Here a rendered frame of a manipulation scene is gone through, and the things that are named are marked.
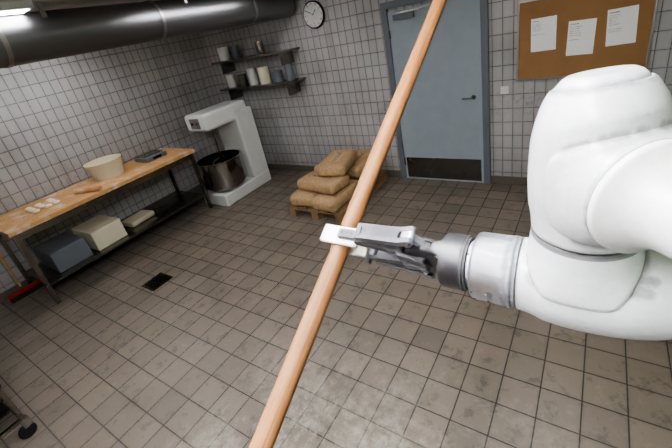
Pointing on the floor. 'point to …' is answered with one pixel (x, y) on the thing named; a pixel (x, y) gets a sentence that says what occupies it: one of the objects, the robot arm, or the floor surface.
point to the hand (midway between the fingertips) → (345, 240)
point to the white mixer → (226, 168)
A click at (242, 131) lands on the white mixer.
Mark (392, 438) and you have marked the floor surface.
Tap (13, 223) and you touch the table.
